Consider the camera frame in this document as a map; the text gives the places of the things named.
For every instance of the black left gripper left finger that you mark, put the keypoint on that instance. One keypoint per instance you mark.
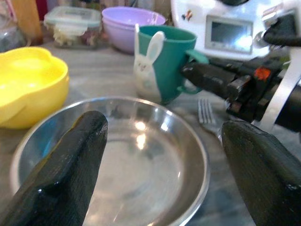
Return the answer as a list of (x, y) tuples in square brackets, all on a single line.
[(58, 188)]

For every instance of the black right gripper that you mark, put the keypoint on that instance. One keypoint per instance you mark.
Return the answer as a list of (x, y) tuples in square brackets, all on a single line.
[(249, 94)]

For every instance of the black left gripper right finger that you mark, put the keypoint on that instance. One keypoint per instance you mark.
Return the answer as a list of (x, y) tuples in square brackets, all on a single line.
[(270, 183)]

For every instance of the teal mug with rabbit print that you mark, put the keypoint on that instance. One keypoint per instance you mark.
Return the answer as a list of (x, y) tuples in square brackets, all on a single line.
[(171, 70)]

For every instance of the white kitchen appliance with display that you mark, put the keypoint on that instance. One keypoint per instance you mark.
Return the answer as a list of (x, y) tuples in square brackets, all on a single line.
[(195, 35)]

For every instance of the stainless steel fork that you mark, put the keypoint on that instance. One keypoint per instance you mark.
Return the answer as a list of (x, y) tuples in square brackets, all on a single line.
[(205, 113)]

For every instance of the round stainless steel plate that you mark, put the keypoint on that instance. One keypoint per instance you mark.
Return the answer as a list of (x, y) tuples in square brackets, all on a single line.
[(145, 164)]

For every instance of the yellow plastic bowl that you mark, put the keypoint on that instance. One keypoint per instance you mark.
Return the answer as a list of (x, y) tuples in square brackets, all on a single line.
[(30, 94)]

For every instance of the purple plastic bowl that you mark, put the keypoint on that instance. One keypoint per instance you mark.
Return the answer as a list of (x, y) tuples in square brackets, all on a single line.
[(117, 40), (122, 16)]

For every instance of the small steel bowl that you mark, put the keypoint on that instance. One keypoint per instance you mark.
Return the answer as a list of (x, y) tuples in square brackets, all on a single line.
[(11, 40)]

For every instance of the clear lidded food container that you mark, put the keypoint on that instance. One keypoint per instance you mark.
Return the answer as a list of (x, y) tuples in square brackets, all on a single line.
[(70, 23)]

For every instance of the orange plastic bottle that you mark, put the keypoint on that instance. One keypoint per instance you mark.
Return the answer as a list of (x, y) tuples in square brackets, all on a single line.
[(26, 21)]

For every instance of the red plastic canister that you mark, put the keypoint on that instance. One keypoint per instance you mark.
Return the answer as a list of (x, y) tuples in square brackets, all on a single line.
[(41, 8)]

